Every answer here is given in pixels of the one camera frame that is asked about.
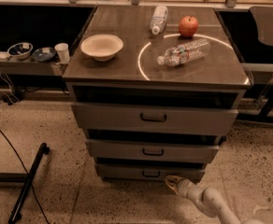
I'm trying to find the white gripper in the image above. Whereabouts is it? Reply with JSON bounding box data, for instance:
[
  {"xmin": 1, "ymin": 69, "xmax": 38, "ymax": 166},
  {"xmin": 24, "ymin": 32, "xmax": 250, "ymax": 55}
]
[{"xmin": 165, "ymin": 175, "xmax": 205, "ymax": 207}]

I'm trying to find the grey bottom drawer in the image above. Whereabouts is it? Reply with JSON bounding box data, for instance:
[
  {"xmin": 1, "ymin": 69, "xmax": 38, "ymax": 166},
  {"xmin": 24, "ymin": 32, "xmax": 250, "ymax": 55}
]
[{"xmin": 95, "ymin": 163, "xmax": 205, "ymax": 182}]

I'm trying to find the grey drawer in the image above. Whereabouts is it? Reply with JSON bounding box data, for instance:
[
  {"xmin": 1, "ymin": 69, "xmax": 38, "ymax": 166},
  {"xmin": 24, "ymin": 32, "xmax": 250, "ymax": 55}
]
[
  {"xmin": 71, "ymin": 103, "xmax": 237, "ymax": 136},
  {"xmin": 95, "ymin": 163, "xmax": 205, "ymax": 182},
  {"xmin": 86, "ymin": 139, "xmax": 219, "ymax": 163}
]

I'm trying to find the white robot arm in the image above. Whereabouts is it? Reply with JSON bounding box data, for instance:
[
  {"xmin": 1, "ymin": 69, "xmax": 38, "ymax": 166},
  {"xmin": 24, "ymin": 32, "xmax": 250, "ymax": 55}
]
[{"xmin": 165, "ymin": 175, "xmax": 265, "ymax": 224}]

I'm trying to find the grey drawer cabinet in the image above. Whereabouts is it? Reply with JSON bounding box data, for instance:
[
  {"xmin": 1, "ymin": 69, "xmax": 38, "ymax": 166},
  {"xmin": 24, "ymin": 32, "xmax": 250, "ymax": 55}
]
[{"xmin": 63, "ymin": 6, "xmax": 251, "ymax": 170}]

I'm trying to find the grey middle drawer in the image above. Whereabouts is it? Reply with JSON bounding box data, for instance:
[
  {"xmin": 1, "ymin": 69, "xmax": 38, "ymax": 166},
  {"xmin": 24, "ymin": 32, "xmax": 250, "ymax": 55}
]
[{"xmin": 86, "ymin": 139, "xmax": 219, "ymax": 163}]

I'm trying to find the grey top drawer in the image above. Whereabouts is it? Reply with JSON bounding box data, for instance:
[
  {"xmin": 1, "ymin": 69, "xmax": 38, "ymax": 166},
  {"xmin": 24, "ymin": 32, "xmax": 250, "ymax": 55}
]
[{"xmin": 71, "ymin": 103, "xmax": 237, "ymax": 136}]

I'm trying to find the clear plastic bottle lying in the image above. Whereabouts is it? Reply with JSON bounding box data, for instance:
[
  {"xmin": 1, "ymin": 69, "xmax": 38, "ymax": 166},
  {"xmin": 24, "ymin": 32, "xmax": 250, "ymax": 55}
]
[{"xmin": 157, "ymin": 38, "xmax": 210, "ymax": 67}]

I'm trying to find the beige bowl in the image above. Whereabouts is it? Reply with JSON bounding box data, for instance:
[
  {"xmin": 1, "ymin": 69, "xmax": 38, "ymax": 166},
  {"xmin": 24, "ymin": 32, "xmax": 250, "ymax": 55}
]
[{"xmin": 80, "ymin": 35, "xmax": 123, "ymax": 62}]

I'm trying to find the red apple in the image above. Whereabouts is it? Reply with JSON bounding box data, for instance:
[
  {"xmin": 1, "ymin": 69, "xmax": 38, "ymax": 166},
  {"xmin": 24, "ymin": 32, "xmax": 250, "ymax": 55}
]
[{"xmin": 179, "ymin": 16, "xmax": 198, "ymax": 37}]

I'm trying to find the black stand leg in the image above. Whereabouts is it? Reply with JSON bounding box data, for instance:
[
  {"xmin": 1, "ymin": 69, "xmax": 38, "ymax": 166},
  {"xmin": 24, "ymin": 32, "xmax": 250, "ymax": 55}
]
[{"xmin": 8, "ymin": 143, "xmax": 50, "ymax": 224}]

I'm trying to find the white labelled plastic bottle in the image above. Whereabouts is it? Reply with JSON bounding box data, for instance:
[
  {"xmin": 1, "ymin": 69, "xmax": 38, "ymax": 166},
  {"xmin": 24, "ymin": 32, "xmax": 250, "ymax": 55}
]
[{"xmin": 150, "ymin": 6, "xmax": 168, "ymax": 35}]

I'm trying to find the grey side shelf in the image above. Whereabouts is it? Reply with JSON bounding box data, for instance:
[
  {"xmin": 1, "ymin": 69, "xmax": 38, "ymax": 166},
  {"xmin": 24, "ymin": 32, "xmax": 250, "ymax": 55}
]
[{"xmin": 0, "ymin": 59, "xmax": 67, "ymax": 76}]

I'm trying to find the white paper cup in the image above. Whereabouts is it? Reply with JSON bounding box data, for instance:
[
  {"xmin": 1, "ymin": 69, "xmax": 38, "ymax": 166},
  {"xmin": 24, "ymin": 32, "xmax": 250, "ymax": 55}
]
[{"xmin": 54, "ymin": 43, "xmax": 70, "ymax": 63}]

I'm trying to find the white bowl on shelf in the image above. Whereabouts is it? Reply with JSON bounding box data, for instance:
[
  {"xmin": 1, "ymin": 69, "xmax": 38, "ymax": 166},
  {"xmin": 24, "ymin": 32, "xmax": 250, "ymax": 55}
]
[{"xmin": 7, "ymin": 42, "xmax": 33, "ymax": 60}]

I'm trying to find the black floor cable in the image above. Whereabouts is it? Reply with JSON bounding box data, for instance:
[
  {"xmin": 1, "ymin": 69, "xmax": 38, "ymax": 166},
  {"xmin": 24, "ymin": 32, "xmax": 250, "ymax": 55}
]
[{"xmin": 0, "ymin": 118, "xmax": 50, "ymax": 224}]

